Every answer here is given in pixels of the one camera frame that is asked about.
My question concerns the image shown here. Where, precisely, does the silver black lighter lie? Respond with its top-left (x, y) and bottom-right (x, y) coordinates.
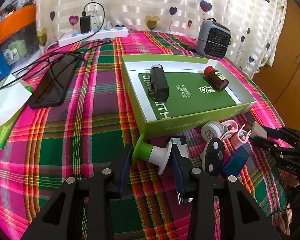
top-left (170, 135), bottom-right (195, 204)

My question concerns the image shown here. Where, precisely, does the black oval three-button disc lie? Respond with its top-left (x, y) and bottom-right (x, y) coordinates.
top-left (200, 137), bottom-right (225, 177)

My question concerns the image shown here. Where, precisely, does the orange lidded storage bin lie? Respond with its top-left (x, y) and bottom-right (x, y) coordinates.
top-left (0, 4), bottom-right (47, 71)

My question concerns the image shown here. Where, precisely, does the black rectangular device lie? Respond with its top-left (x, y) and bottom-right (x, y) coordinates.
top-left (150, 64), bottom-right (169, 102)

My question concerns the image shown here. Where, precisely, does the blue USB adapter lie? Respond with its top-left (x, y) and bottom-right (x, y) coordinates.
top-left (221, 146), bottom-right (249, 178)

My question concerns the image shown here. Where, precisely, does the heart pattern curtain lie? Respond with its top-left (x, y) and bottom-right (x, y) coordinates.
top-left (36, 0), bottom-right (287, 77)

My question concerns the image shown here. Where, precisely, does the white power strip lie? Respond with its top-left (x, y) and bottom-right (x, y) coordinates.
top-left (58, 27), bottom-right (129, 47)

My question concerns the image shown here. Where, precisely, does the brown medicine bottle red cap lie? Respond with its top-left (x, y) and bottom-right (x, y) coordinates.
top-left (204, 66), bottom-right (229, 92)

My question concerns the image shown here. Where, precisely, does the plaid tablecloth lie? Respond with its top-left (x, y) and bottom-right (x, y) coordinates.
top-left (0, 29), bottom-right (291, 240)

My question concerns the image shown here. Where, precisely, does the black smartphone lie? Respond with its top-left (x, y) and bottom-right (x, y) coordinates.
top-left (29, 53), bottom-right (84, 109)

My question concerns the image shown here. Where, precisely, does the grey mini fan heater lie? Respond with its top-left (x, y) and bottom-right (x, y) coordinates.
top-left (196, 18), bottom-right (231, 60)

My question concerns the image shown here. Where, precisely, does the black cable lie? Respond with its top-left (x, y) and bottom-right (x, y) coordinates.
top-left (0, 2), bottom-right (113, 93)

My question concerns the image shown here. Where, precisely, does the green tissue pack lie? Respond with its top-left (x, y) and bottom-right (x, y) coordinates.
top-left (0, 74), bottom-right (33, 150)

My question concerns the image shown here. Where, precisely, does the black power adapter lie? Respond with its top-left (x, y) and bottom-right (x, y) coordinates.
top-left (80, 15), bottom-right (91, 34)

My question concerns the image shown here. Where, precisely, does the pink cable clip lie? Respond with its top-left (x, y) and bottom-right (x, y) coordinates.
top-left (220, 119), bottom-right (239, 141)

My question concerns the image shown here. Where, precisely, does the green cardboard box tray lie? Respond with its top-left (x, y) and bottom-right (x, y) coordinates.
top-left (122, 54), bottom-right (256, 139)

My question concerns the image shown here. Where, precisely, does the wooden cabinet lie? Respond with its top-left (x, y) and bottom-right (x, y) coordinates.
top-left (253, 0), bottom-right (300, 131)

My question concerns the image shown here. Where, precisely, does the white USB charger plug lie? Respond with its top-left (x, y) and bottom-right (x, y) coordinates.
top-left (245, 121), bottom-right (268, 139)

